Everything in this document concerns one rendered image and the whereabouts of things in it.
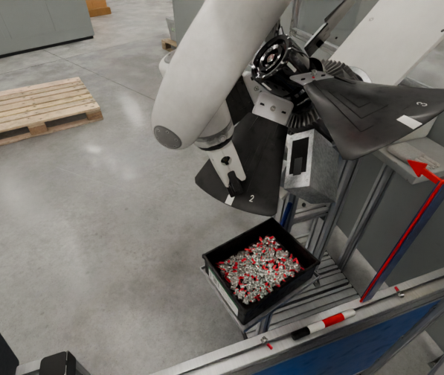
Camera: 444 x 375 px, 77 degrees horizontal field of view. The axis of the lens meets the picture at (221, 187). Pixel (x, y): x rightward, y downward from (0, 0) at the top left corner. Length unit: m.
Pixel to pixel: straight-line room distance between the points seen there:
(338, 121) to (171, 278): 1.35
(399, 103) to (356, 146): 0.12
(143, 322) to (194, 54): 1.40
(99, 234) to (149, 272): 0.47
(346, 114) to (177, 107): 0.30
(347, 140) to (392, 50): 0.47
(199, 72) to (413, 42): 0.67
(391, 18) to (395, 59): 0.14
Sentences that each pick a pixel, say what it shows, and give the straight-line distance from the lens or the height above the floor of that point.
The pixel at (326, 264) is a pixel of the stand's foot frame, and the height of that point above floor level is 0.08.
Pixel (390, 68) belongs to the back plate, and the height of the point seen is 1.18.
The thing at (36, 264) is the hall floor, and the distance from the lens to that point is 2.03.
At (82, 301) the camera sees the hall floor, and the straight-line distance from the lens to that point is 1.76.
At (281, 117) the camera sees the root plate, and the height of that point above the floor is 1.10.
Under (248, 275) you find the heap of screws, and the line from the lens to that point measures 0.69.
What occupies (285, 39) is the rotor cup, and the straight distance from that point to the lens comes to 0.73.
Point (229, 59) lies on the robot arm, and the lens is 0.37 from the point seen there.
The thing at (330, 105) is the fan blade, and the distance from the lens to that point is 0.57.
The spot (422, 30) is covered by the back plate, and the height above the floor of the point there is 1.26.
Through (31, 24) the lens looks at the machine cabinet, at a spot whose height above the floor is 0.39.
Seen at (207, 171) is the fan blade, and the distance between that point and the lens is 0.71.
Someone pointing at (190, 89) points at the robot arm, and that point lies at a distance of 0.37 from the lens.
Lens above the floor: 1.43
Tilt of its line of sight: 41 degrees down
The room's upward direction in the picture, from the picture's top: straight up
